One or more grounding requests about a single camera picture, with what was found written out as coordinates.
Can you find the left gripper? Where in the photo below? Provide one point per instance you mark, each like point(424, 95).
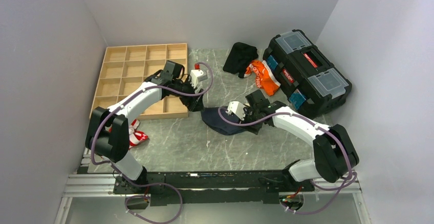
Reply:
point(194, 103)

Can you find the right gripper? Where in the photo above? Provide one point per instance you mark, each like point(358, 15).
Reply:
point(254, 129)

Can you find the navy underwear beige waistband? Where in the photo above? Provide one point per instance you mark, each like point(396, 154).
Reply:
point(210, 116)

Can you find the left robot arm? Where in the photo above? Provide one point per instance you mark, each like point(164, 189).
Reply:
point(108, 134)

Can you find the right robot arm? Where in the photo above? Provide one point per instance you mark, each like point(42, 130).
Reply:
point(333, 153)

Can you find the orange white garment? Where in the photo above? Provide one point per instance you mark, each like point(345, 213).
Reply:
point(264, 78)

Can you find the blue item by toolbox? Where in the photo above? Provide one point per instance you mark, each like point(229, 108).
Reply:
point(297, 99)

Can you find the black garment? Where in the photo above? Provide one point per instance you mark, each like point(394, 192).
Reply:
point(239, 58)

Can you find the black toolbox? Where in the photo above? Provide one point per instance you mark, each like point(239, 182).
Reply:
point(297, 63)

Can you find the red white garment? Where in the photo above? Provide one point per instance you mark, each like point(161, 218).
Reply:
point(135, 136)

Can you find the wooden compartment tray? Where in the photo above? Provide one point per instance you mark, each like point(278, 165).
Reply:
point(124, 68)

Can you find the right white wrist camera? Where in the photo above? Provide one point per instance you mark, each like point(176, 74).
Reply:
point(236, 108)

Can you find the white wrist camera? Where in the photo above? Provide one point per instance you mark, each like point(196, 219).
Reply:
point(236, 108)
point(197, 75)

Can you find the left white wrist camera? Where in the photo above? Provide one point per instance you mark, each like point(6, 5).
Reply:
point(197, 75)

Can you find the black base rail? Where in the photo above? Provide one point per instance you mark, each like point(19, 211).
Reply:
point(203, 187)

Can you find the aluminium frame rail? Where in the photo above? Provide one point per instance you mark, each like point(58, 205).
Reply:
point(88, 196)

